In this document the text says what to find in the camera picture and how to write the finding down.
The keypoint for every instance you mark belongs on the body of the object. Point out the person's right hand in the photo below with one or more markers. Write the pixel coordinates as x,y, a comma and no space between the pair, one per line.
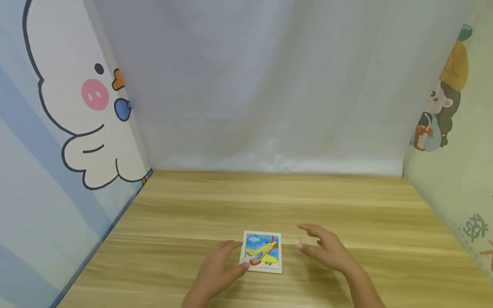
332,253

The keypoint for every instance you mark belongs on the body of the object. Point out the person's left fingers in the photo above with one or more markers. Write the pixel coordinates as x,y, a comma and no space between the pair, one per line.
223,242

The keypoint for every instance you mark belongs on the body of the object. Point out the person's left hand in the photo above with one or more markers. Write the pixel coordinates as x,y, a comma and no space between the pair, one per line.
214,272

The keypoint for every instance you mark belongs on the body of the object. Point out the square airplane picture puzzle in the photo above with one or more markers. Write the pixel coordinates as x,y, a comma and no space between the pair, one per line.
262,252

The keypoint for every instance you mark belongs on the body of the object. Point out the person's left index finger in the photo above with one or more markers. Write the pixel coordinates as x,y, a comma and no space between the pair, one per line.
232,247

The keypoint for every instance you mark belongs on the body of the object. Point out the person's right thumb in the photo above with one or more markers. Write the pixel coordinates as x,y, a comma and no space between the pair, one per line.
310,251

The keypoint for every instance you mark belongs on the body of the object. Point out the person's left thumb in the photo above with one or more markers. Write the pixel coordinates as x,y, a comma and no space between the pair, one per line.
237,272

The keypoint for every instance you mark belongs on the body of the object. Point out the person's right forearm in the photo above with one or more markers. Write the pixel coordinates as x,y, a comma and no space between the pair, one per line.
364,288

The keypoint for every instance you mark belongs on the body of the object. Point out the person's right index finger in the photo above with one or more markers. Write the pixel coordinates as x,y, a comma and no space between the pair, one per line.
314,230

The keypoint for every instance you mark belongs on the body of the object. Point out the person's left forearm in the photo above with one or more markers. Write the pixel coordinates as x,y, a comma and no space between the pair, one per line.
197,300

